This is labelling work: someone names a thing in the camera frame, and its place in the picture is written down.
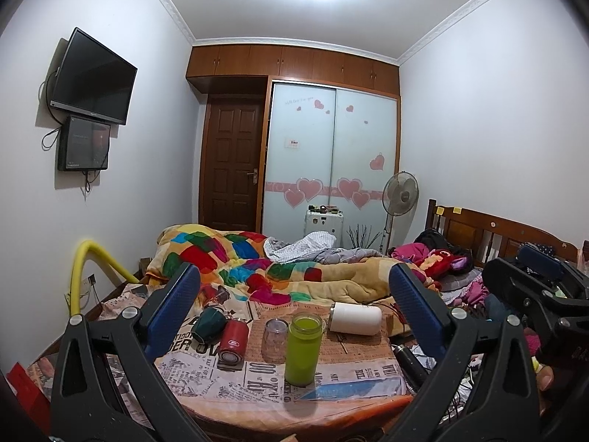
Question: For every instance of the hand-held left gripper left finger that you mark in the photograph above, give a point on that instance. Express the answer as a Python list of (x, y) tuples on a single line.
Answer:
[(177, 304)]

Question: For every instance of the dark wooden door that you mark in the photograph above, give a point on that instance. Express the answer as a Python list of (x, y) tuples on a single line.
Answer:
[(232, 161)]

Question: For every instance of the yellow pipe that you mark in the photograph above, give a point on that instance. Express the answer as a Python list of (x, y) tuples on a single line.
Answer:
[(80, 267)]

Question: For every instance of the clear glass cup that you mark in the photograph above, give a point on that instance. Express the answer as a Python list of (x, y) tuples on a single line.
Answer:
[(275, 340)]

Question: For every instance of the small black wall monitor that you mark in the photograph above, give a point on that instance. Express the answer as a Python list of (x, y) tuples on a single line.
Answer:
[(83, 145)]

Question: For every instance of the colourful patchwork blanket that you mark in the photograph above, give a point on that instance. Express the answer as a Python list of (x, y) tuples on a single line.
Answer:
[(294, 281)]

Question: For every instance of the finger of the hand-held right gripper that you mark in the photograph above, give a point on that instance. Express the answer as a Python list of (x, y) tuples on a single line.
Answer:
[(540, 260), (506, 281)]

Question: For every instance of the dark green cup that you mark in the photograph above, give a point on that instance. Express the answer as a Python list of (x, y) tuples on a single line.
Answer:
[(209, 324)]

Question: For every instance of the black decorative twigs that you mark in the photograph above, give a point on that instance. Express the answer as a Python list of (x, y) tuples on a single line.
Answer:
[(366, 239)]

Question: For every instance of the black bottle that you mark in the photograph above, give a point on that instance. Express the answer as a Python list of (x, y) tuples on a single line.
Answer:
[(409, 363)]

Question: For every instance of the purple clothes pile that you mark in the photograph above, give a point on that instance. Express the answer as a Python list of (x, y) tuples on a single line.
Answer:
[(471, 290)]

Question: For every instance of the red box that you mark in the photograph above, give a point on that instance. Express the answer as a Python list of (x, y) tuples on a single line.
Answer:
[(30, 396)]

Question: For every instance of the frosted sliding wardrobe doors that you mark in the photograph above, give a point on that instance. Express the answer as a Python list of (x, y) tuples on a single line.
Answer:
[(331, 147)]

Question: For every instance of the standing fan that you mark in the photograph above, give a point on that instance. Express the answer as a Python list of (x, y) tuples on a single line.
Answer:
[(401, 193)]

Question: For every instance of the person's right hand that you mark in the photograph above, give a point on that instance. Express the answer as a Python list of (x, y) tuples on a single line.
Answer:
[(547, 380)]

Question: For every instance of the red cup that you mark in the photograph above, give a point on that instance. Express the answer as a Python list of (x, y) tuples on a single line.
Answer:
[(232, 343)]

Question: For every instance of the small white appliance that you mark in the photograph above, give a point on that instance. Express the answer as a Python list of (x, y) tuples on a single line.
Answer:
[(324, 228)]

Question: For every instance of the red plush toy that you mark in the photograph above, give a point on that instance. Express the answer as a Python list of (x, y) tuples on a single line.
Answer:
[(444, 262)]

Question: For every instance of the green drinking bottle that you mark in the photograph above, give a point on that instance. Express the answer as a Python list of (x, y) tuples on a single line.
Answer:
[(301, 350)]

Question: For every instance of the wooden headboard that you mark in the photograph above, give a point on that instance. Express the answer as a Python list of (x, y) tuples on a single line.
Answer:
[(487, 232)]

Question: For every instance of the wooden overhead cabinets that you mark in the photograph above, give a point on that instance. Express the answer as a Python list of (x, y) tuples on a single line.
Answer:
[(294, 62)]

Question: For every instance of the newspaper print cloth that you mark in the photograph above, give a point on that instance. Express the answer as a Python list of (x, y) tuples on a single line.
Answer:
[(221, 391)]

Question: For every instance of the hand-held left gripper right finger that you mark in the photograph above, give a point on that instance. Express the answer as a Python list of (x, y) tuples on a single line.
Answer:
[(414, 304)]

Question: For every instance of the black bag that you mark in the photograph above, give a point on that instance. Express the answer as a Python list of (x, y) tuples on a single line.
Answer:
[(432, 239)]

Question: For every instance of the pink clothes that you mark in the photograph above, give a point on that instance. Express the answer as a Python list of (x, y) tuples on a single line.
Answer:
[(409, 253)]

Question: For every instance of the black wall television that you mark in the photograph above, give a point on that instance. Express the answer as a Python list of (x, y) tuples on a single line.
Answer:
[(92, 78)]

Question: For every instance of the grey striped cloth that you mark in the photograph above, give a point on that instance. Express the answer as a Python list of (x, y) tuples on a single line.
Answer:
[(317, 246)]

